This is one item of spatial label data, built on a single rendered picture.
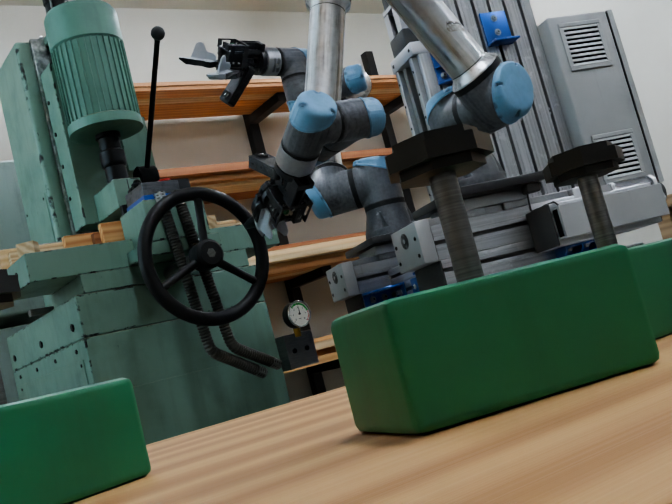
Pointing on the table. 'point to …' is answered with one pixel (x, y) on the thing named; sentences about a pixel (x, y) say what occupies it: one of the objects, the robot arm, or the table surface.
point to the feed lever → (151, 113)
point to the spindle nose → (112, 155)
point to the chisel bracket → (112, 199)
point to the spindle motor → (92, 70)
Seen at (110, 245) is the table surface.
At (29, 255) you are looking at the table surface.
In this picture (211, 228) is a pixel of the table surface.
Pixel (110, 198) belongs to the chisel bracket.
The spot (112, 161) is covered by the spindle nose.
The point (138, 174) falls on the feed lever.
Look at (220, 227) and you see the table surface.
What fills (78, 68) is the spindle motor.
